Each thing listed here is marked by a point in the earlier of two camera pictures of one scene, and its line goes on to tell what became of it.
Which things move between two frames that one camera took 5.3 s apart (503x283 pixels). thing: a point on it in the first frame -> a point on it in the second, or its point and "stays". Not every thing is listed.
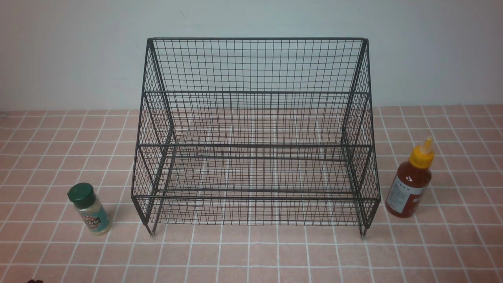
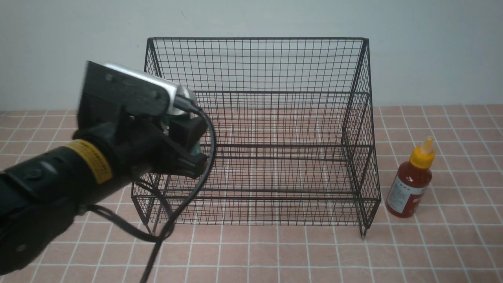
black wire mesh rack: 256,132 stays
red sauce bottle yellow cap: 410,181 stays
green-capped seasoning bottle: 91,211 -> 195,148
